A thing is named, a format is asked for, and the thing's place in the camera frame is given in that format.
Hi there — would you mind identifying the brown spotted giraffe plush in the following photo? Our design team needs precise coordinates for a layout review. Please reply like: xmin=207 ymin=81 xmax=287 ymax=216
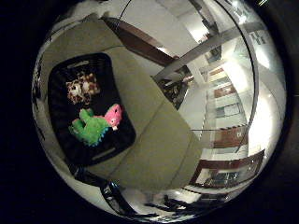
xmin=65 ymin=71 xmax=102 ymax=105

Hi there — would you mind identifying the green and pink dinosaur plush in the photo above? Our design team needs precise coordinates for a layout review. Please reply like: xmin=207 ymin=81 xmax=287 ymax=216
xmin=68 ymin=103 xmax=123 ymax=147

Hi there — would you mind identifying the black plastic basket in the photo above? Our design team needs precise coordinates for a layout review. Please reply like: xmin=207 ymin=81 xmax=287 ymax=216
xmin=46 ymin=52 xmax=137 ymax=168

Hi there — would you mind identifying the thin black cable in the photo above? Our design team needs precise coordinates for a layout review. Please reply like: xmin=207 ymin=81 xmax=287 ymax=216
xmin=214 ymin=0 xmax=261 ymax=154

